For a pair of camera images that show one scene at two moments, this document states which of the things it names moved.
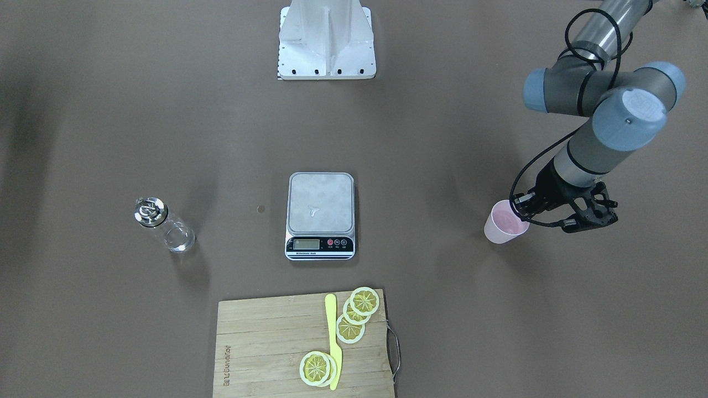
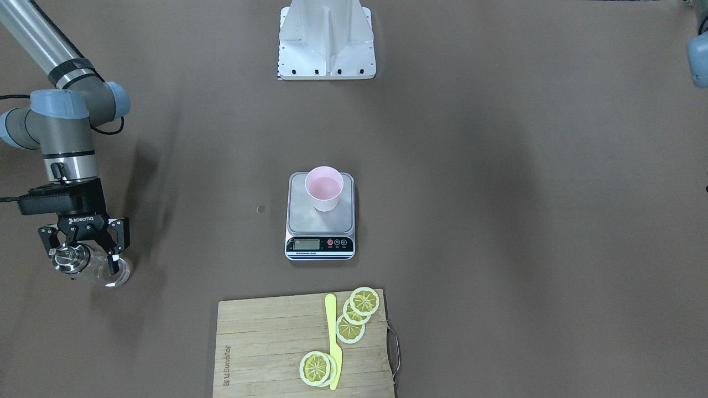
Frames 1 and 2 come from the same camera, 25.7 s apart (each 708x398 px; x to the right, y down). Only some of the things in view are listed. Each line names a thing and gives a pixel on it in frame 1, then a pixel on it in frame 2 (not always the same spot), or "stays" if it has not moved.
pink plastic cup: x=503 y=225 -> x=324 y=184
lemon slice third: x=348 y=333 stays
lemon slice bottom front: x=315 y=368 stays
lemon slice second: x=353 y=317 stays
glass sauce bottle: x=152 y=212 -> x=91 y=259
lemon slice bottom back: x=333 y=370 stays
